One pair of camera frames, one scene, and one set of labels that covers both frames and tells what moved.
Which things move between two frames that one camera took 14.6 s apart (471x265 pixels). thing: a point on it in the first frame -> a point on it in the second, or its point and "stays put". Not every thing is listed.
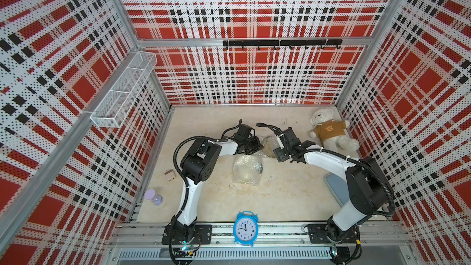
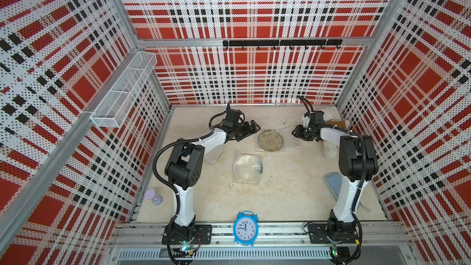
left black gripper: x=257 y=146 -> x=247 y=130
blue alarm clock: x=246 y=227 stays put
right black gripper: x=279 y=157 -> x=297 y=130
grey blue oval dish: x=339 y=187 stays put
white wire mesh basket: x=111 y=110 stays put
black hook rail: x=289 y=43 stays put
